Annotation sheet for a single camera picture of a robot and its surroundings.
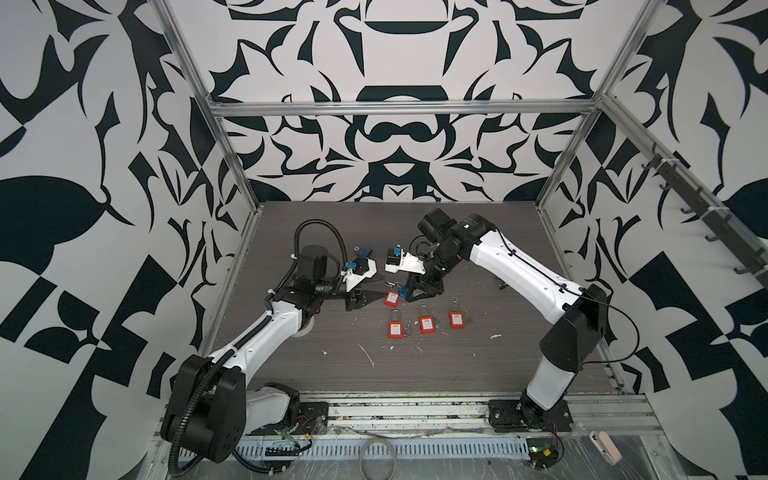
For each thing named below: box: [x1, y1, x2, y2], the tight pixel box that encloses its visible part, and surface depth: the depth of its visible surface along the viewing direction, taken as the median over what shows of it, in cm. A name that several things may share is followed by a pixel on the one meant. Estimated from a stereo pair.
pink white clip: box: [589, 430, 623, 465], surface depth 70 cm
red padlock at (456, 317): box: [449, 299, 466, 329], surface depth 91 cm
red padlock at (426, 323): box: [418, 303, 436, 334], surface depth 91 cm
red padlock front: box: [387, 308, 405, 340], surface depth 90 cm
